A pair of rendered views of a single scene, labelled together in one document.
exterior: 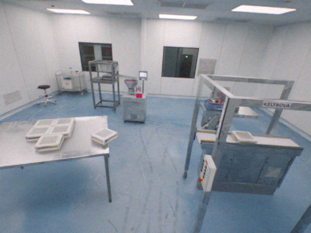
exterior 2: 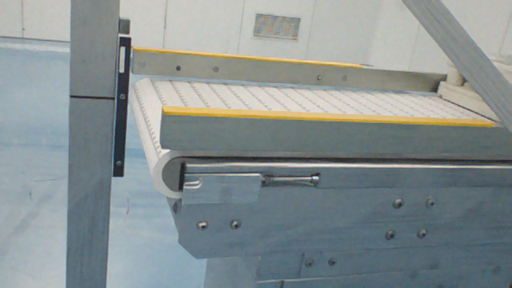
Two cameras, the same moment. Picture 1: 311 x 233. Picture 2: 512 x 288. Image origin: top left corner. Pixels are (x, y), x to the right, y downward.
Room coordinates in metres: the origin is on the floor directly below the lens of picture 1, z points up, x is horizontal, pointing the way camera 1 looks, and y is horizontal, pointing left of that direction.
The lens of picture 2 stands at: (1.38, -0.52, 1.07)
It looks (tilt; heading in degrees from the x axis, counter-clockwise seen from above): 19 degrees down; 339
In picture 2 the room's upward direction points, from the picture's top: 8 degrees clockwise
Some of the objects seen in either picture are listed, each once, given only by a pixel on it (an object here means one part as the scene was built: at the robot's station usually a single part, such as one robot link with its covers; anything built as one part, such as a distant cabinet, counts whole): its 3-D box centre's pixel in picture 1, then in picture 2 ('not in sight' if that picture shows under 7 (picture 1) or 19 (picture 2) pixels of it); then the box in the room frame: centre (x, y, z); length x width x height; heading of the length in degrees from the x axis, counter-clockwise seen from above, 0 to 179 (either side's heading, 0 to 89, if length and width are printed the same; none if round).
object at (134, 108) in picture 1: (134, 107); not in sight; (4.30, 0.64, 0.38); 0.63 x 0.57 x 0.76; 89
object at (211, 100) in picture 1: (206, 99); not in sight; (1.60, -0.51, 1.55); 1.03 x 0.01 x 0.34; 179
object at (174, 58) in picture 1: (179, 62); not in sight; (6.84, -0.80, 1.43); 1.38 x 0.01 x 1.16; 89
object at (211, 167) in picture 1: (207, 173); not in sight; (1.06, -0.47, 1.05); 0.17 x 0.06 x 0.26; 179
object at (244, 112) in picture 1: (226, 109); not in sight; (1.92, -0.89, 1.33); 0.62 x 0.38 x 0.04; 89
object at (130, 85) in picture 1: (133, 87); not in sight; (4.35, 0.68, 0.95); 0.49 x 0.36 x 0.37; 89
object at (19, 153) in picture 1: (49, 136); not in sight; (1.79, 1.41, 0.85); 1.50 x 1.10 x 0.04; 108
